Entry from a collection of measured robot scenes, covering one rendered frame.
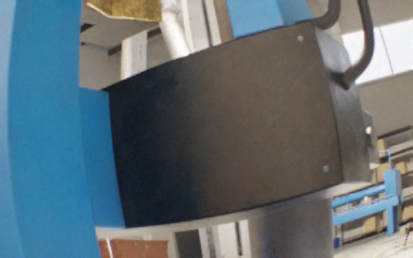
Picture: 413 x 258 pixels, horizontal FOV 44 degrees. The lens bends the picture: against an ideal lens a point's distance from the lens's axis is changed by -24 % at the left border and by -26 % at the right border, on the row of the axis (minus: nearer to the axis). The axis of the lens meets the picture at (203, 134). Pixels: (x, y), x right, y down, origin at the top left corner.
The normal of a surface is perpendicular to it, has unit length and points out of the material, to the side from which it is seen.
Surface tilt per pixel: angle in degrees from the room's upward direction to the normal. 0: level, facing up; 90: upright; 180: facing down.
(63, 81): 90
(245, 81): 90
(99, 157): 90
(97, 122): 90
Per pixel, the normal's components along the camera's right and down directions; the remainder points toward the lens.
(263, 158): -0.55, -0.10
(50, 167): 0.82, -0.22
